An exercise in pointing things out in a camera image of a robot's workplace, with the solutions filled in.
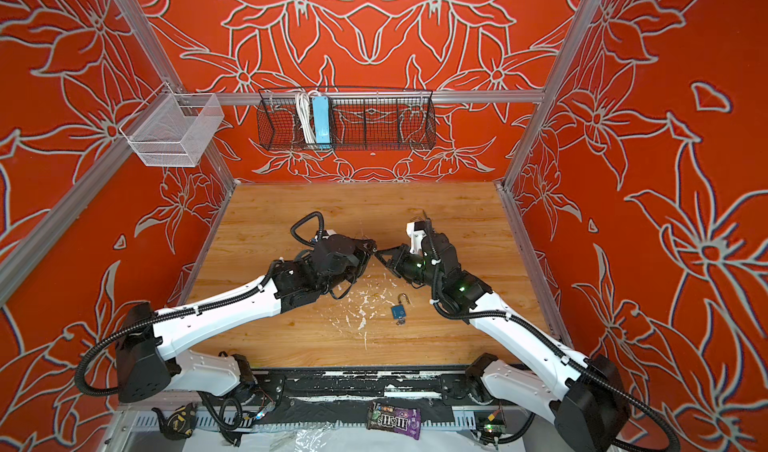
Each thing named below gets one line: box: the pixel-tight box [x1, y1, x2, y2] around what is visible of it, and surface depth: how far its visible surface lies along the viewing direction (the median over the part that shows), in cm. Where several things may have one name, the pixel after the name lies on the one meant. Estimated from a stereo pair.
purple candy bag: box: [366, 401, 421, 441], surface depth 70 cm
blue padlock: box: [391, 292, 411, 320], surface depth 87 cm
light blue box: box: [312, 96, 331, 145], surface depth 91 cm
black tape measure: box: [151, 402, 198, 441], surface depth 68 cm
